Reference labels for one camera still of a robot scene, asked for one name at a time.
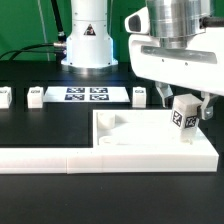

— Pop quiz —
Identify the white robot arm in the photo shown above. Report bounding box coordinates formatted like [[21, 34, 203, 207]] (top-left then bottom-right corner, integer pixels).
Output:
[[62, 0, 224, 120]]

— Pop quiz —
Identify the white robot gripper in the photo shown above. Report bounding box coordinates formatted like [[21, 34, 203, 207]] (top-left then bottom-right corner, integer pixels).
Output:
[[125, 6, 224, 120]]

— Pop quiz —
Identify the white L-shaped obstacle fence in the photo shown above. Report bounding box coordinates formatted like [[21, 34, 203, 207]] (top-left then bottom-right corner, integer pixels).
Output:
[[0, 145, 219, 174]]

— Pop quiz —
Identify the white marker sheet with tags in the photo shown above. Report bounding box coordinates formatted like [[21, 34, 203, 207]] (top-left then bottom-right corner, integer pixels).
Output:
[[44, 87, 129, 102]]

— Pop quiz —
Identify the black cable bundle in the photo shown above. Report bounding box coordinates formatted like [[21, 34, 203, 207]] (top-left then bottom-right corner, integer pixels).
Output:
[[0, 0, 69, 62]]

